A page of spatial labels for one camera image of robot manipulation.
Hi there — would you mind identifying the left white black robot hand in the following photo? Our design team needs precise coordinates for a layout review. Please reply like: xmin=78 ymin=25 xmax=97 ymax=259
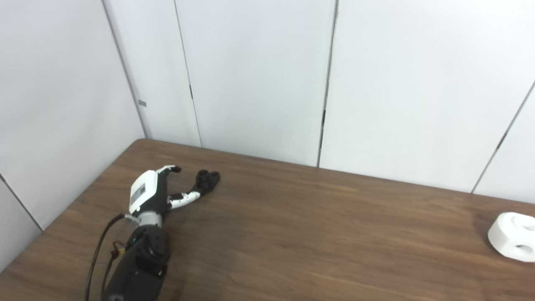
xmin=129 ymin=165 xmax=203 ymax=218

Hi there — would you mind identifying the black plastic holder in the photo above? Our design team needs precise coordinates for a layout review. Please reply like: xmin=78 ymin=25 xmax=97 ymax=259
xmin=195 ymin=170 xmax=221 ymax=195

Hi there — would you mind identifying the round white plastic piece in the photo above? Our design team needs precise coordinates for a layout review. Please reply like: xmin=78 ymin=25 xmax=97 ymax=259
xmin=487 ymin=212 xmax=535 ymax=263

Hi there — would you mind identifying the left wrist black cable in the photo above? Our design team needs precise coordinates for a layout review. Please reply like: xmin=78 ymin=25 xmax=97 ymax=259
xmin=85 ymin=213 xmax=139 ymax=301

